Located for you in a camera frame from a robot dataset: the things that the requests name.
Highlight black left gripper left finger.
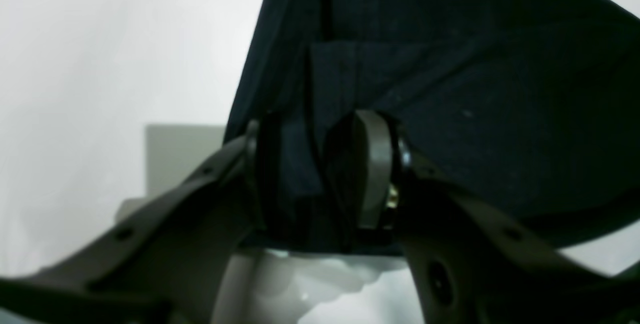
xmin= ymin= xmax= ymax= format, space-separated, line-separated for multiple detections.
xmin=1 ymin=120 xmax=267 ymax=324

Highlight black T-shirt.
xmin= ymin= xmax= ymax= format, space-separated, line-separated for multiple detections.
xmin=224 ymin=0 xmax=640 ymax=256

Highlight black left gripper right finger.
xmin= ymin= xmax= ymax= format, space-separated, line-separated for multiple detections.
xmin=350 ymin=110 xmax=639 ymax=324

